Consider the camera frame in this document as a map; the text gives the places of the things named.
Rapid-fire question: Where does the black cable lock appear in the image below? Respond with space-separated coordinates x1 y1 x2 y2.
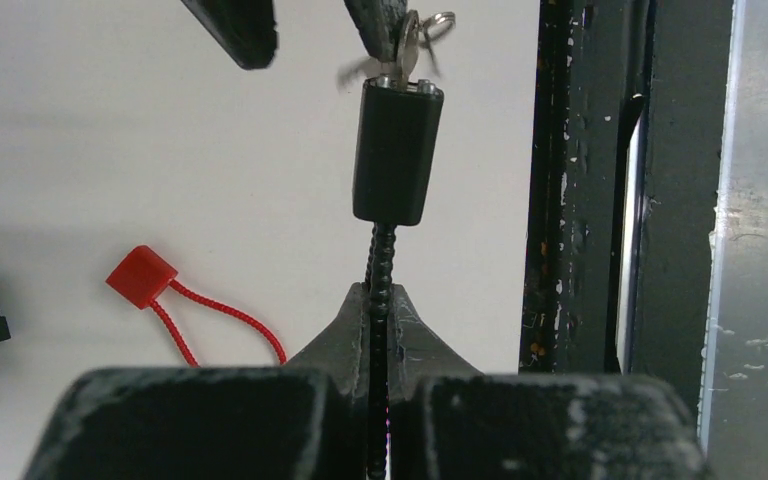
352 75 445 479

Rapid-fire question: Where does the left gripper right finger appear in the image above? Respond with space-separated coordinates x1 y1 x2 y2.
388 286 712 479

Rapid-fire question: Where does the red cable lock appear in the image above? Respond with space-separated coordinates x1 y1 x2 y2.
104 244 289 369

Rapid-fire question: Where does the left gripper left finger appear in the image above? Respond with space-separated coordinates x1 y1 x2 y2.
24 283 368 479

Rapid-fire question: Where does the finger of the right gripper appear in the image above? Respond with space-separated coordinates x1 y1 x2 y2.
344 0 408 61
182 0 278 71

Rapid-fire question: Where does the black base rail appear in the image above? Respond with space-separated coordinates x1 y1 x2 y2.
519 1 735 404

